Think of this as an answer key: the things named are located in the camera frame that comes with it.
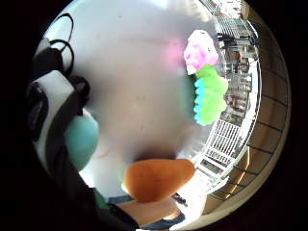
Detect teal round soft toy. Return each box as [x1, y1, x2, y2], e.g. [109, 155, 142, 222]
[64, 109, 100, 171]

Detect orange carrot soft toy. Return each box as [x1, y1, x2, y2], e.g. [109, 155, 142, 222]
[123, 158, 197, 204]

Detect pink green caterpillar soft toy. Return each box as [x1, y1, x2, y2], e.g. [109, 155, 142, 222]
[183, 29, 230, 126]

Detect white metal railing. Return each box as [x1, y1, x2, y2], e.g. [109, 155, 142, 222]
[192, 13, 264, 195]

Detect city buildings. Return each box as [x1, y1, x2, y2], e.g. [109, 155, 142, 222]
[200, 0, 260, 124]

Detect black glove cable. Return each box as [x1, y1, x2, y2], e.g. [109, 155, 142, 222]
[47, 13, 76, 77]

